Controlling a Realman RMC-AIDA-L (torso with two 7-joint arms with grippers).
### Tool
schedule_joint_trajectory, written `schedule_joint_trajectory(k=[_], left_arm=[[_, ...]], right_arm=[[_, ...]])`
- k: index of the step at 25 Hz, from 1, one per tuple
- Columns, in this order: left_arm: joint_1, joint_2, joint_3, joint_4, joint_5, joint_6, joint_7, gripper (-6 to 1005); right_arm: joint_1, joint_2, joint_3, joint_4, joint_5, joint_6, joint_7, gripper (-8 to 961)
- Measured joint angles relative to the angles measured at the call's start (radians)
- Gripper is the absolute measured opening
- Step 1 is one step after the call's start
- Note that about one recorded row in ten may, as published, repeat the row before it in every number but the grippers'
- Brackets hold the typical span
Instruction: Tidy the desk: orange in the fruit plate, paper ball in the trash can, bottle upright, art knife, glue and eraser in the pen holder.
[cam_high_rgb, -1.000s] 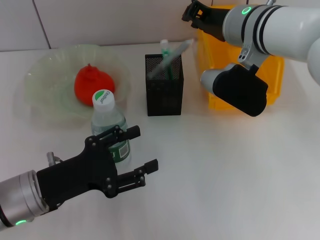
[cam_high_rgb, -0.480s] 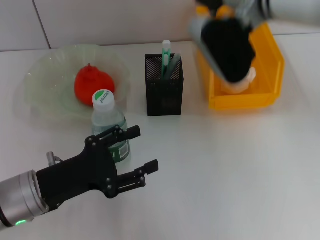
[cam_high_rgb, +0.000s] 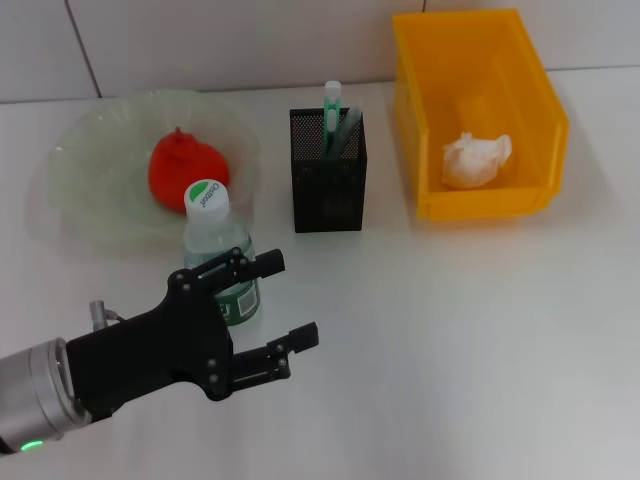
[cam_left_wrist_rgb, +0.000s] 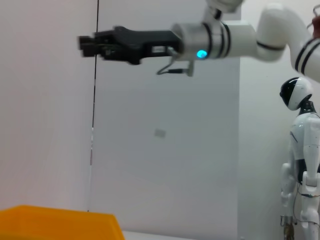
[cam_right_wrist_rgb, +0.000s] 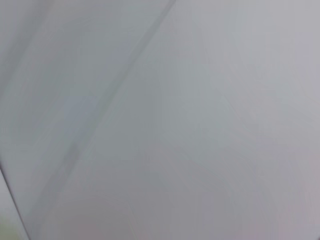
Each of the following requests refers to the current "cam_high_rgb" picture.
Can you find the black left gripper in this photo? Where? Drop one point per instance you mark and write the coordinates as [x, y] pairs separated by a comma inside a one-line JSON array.
[[150, 350]]

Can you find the clear water bottle green label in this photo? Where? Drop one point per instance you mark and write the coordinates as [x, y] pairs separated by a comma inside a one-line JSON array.
[[210, 225]]

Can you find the red-orange fruit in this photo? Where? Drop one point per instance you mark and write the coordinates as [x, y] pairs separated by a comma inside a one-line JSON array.
[[175, 165]]

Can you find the grey marker pen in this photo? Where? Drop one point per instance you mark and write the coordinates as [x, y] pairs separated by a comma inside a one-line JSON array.
[[347, 130]]

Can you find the green utility knife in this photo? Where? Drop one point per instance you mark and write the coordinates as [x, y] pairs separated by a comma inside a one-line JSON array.
[[332, 115]]

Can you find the white paper ball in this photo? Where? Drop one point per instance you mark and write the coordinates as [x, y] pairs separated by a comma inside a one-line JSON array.
[[475, 160]]

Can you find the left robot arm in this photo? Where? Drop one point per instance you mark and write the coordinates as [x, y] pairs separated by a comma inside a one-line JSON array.
[[30, 390]]

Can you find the black mesh pen holder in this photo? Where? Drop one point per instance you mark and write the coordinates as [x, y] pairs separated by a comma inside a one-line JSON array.
[[327, 195]]

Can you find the pale green glass fruit plate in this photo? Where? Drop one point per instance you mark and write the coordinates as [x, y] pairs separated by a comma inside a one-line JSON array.
[[100, 150]]

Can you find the yellow plastic storage bin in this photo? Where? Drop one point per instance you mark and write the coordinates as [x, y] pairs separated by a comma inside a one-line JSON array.
[[450, 75]]

